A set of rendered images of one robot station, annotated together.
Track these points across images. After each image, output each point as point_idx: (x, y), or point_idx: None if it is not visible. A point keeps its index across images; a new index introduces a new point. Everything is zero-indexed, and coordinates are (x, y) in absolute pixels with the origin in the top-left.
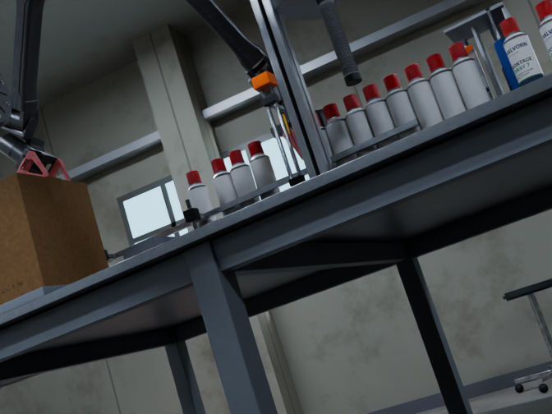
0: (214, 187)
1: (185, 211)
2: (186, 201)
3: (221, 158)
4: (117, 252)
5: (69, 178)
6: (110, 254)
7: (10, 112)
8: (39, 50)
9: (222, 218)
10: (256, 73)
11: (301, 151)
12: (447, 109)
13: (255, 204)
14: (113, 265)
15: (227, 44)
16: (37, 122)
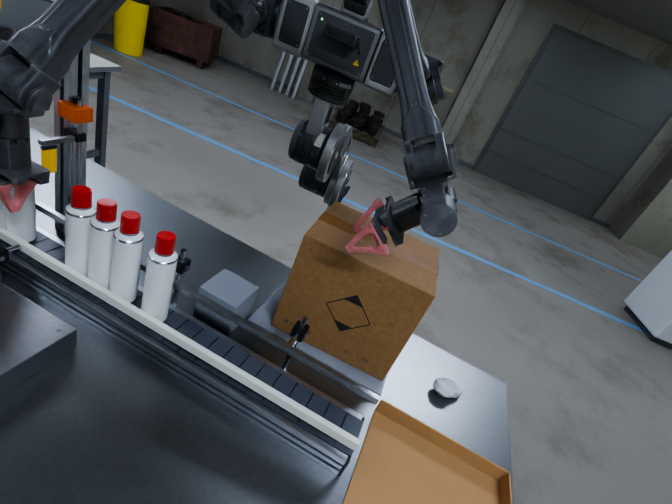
0: (142, 246)
1: (188, 258)
2: (186, 250)
3: (126, 211)
4: (282, 341)
5: (347, 243)
6: (291, 338)
7: (288, 151)
8: (388, 49)
9: (179, 208)
10: (82, 100)
11: (84, 183)
12: None
13: (162, 199)
14: (246, 244)
15: (87, 41)
16: (407, 164)
